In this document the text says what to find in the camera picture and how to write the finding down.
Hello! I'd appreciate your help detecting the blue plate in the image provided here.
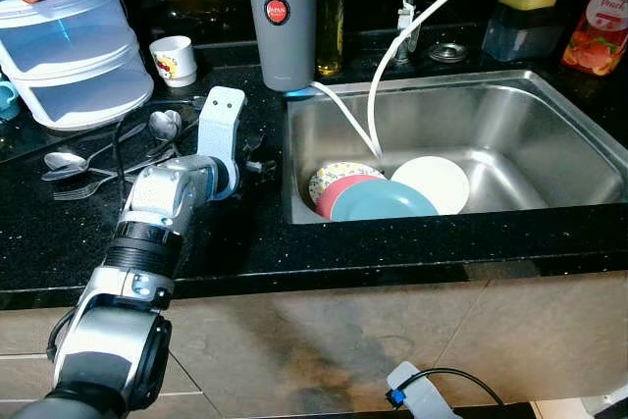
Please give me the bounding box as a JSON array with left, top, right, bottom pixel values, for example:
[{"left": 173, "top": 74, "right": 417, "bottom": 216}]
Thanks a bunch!
[{"left": 331, "top": 181, "right": 440, "bottom": 222}]

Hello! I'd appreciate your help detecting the patterned plate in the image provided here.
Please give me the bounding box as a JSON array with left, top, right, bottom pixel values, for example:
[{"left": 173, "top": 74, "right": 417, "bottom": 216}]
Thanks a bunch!
[{"left": 308, "top": 162, "right": 386, "bottom": 206}]

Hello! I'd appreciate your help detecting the red plate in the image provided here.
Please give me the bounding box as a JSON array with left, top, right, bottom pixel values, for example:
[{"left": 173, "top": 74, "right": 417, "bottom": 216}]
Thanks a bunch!
[{"left": 316, "top": 176, "right": 389, "bottom": 221}]

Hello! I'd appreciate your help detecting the heart-shaped silver spoon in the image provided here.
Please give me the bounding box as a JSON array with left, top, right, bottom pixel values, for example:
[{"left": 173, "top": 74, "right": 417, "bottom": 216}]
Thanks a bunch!
[{"left": 149, "top": 110, "right": 183, "bottom": 160}]

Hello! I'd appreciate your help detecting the grey water filter cylinder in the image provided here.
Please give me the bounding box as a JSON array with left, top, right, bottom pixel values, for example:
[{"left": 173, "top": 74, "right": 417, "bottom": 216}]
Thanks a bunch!
[{"left": 243, "top": 0, "right": 318, "bottom": 92}]

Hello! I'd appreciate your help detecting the white printed cup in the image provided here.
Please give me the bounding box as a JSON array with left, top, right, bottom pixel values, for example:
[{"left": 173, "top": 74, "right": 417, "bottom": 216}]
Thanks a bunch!
[{"left": 149, "top": 36, "right": 198, "bottom": 88}]

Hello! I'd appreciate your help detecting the yellow oil bottle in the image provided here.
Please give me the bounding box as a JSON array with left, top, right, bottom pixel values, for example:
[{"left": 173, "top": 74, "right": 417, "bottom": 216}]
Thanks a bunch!
[{"left": 314, "top": 0, "right": 346, "bottom": 79}]

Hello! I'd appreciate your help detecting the silver fork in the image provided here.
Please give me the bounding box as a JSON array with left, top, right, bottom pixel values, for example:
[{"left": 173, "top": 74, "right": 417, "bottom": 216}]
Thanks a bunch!
[{"left": 54, "top": 176, "right": 127, "bottom": 202}]

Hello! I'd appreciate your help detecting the white plate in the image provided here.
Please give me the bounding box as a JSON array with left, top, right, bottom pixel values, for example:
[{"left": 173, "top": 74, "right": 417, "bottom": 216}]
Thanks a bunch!
[{"left": 391, "top": 155, "right": 471, "bottom": 216}]

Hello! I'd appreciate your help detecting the brown cabinet front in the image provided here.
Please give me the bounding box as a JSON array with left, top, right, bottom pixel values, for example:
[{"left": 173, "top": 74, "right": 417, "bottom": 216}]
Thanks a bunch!
[{"left": 0, "top": 277, "right": 628, "bottom": 419}]

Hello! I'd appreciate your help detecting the white stacked food container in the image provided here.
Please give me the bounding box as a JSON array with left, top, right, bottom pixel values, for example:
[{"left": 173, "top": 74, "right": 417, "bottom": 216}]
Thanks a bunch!
[{"left": 0, "top": 0, "right": 155, "bottom": 132}]

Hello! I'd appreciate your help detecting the dark sink faucet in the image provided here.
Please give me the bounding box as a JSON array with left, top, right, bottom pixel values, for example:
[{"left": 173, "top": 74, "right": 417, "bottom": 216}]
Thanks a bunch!
[{"left": 397, "top": 0, "right": 428, "bottom": 57}]

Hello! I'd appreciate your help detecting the blue mug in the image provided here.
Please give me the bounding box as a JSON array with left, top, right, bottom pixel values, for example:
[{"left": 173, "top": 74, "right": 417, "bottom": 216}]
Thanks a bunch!
[{"left": 0, "top": 80, "right": 21, "bottom": 116}]

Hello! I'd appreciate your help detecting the stainless steel sink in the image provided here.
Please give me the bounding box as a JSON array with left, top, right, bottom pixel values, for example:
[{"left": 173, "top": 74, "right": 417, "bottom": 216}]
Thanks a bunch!
[{"left": 283, "top": 69, "right": 628, "bottom": 227}]

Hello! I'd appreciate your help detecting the grey sponge holder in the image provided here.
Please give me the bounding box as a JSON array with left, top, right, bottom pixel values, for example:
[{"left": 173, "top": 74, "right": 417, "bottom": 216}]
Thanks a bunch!
[{"left": 481, "top": 2, "right": 565, "bottom": 62}]

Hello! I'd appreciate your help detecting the orange dish soap bottle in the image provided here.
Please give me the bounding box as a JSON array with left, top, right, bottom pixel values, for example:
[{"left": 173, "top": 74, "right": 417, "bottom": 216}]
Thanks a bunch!
[{"left": 562, "top": 0, "right": 628, "bottom": 77}]

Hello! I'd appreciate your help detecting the white hose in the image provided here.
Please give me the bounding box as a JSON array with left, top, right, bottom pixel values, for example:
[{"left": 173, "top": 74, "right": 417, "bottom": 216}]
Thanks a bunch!
[{"left": 314, "top": 0, "right": 538, "bottom": 167}]

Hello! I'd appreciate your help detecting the metal counter ring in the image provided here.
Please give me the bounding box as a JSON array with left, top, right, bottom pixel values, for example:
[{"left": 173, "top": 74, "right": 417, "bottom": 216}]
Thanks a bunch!
[{"left": 429, "top": 41, "right": 469, "bottom": 64}]

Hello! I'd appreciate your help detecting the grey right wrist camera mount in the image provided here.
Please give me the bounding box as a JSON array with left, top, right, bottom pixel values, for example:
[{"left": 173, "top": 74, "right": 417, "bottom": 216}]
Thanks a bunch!
[{"left": 385, "top": 361, "right": 447, "bottom": 419}]

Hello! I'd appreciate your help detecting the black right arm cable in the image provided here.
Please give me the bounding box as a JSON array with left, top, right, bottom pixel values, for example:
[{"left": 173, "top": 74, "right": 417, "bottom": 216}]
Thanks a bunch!
[{"left": 397, "top": 367, "right": 506, "bottom": 410}]

